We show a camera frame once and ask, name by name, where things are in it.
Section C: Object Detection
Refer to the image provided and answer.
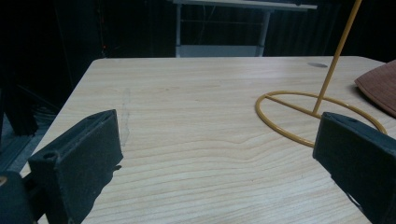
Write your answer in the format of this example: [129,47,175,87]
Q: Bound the yellow metal wire stand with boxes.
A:
[254,0,388,148]

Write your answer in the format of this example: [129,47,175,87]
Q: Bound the brown woven hat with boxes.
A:
[354,59,396,119]

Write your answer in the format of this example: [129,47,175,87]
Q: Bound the black curtain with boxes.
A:
[0,0,177,110]

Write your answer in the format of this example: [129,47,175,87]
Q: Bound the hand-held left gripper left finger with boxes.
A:
[27,108,124,224]

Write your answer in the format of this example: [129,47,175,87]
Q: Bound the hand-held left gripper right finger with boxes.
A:
[312,111,396,224]

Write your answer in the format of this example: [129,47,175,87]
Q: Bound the white metal frame table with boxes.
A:
[170,0,318,59]

